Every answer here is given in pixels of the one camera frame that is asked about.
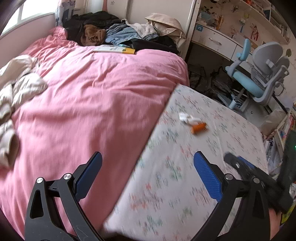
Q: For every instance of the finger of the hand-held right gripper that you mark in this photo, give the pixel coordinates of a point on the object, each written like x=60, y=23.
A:
x=246, y=164

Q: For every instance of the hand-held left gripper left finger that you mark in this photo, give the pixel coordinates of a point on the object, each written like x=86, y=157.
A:
x=89, y=176

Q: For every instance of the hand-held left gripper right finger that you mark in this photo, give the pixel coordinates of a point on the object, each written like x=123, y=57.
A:
x=208, y=176

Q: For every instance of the white tissue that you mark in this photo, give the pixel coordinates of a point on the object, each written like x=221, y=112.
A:
x=185, y=117

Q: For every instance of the person's right forearm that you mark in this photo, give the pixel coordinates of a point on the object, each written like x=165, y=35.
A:
x=275, y=224

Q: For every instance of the white bookshelf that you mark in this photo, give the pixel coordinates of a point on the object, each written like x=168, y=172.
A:
x=280, y=136

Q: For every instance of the row of colourful books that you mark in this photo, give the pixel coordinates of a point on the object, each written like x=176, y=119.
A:
x=292, y=120

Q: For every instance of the translucent plastic bag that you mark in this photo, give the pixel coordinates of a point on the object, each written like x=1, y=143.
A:
x=274, y=120

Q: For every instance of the pink blanket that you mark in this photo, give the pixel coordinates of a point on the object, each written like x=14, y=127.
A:
x=92, y=104

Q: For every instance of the grey and blue desk chair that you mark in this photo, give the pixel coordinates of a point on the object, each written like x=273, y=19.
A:
x=247, y=84

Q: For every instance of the dark clutter under desk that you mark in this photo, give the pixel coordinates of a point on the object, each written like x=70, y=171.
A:
x=208, y=83

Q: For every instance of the cream jacket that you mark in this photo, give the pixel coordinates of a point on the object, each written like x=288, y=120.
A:
x=25, y=85

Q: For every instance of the white and yellow book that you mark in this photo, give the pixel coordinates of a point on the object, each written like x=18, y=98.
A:
x=111, y=49

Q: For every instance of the brown garment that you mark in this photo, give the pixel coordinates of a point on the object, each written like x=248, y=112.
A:
x=92, y=34

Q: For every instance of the blue denim garment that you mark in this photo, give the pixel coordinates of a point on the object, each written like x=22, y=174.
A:
x=124, y=34

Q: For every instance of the white grey garment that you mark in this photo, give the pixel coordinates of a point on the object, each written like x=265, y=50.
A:
x=145, y=29

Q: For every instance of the beige cloth bag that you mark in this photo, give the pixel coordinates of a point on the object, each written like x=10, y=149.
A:
x=166, y=23

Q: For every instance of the pink printed curtain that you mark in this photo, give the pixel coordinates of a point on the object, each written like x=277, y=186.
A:
x=66, y=11

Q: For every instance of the pile of dark clothes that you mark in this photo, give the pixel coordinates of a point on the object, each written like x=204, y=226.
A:
x=138, y=9

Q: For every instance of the window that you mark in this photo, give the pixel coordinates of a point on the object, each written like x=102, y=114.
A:
x=30, y=11

